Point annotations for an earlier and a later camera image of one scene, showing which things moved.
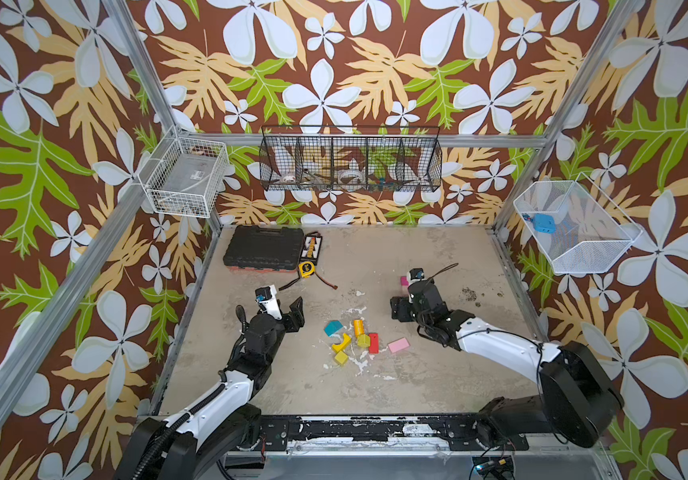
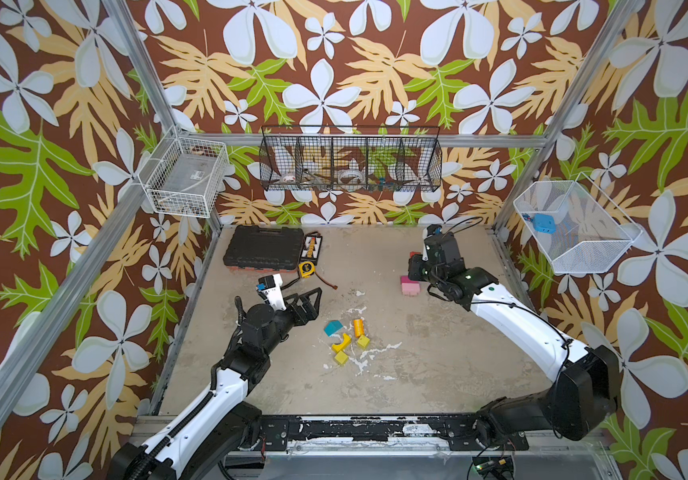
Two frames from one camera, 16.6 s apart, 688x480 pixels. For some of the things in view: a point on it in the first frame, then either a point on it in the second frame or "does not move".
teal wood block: (332, 327) does not move
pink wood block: (398, 345) -> (410, 289)
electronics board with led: (494, 466) does not move
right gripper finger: (401, 309) -> (416, 267)
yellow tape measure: (306, 268) does not move
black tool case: (264, 249) does not move
